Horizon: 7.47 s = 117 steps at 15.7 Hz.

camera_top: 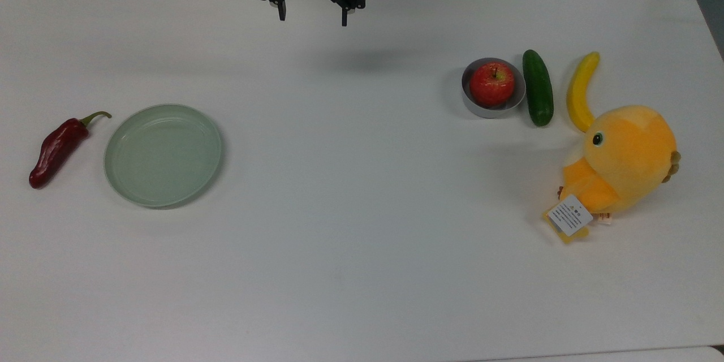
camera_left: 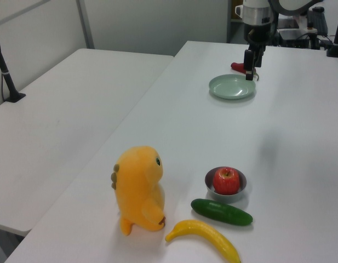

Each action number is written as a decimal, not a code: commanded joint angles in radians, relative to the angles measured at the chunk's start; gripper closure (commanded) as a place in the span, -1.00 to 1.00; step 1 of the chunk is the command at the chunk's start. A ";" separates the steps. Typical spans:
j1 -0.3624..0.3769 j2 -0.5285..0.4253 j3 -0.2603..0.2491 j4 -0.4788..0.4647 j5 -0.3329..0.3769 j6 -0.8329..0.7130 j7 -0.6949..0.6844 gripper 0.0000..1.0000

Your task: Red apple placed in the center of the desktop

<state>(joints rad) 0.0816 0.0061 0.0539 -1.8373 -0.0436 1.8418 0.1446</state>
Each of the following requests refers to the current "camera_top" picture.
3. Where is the red apple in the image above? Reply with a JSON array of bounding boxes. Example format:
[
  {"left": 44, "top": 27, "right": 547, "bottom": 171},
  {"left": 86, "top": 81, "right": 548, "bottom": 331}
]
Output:
[{"left": 469, "top": 63, "right": 516, "bottom": 107}]

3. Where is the grey round bowl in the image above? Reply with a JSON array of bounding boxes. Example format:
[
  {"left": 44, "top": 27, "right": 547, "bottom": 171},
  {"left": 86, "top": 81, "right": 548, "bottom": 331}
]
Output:
[{"left": 461, "top": 58, "right": 527, "bottom": 119}]

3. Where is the pale green round plate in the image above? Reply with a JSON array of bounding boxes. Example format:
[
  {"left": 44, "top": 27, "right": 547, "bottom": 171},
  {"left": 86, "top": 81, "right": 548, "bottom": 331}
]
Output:
[{"left": 104, "top": 104, "right": 223, "bottom": 208}]

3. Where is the green cucumber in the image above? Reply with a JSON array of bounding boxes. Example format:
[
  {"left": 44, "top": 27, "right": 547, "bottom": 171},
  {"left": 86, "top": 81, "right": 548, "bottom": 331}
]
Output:
[{"left": 522, "top": 49, "right": 554, "bottom": 127}]

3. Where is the yellow banana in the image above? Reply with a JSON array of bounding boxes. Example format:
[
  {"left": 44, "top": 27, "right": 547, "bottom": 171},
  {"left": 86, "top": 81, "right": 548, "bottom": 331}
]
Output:
[{"left": 566, "top": 51, "right": 601, "bottom": 133}]

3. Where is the red chili pepper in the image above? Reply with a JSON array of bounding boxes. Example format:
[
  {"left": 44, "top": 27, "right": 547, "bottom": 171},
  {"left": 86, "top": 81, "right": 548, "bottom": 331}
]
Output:
[{"left": 29, "top": 111, "right": 113, "bottom": 189}]

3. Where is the white paper tag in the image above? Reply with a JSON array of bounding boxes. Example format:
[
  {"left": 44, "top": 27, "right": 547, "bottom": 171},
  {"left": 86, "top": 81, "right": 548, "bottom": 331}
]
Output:
[{"left": 546, "top": 195, "right": 593, "bottom": 237}]

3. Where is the yellow plush dinosaur toy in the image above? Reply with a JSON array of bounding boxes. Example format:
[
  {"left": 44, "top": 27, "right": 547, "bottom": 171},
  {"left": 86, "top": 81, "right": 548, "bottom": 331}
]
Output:
[{"left": 557, "top": 105, "right": 682, "bottom": 226}]

